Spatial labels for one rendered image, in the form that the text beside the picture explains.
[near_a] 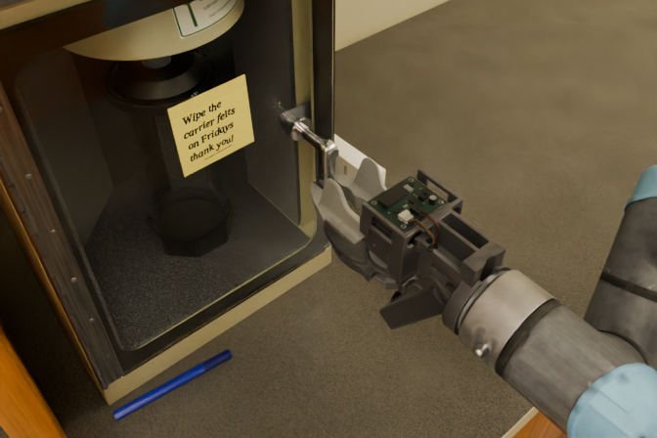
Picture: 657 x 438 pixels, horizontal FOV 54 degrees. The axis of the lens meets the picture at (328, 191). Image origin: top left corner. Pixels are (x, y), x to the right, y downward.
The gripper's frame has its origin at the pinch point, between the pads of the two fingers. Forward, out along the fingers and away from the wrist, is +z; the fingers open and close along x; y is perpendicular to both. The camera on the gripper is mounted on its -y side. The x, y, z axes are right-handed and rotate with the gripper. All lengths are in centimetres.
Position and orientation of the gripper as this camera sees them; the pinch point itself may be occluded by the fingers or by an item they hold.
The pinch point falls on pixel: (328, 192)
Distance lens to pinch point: 65.3
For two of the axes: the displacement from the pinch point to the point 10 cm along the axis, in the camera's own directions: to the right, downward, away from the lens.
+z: -6.4, -5.3, 5.5
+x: -7.7, 4.4, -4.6
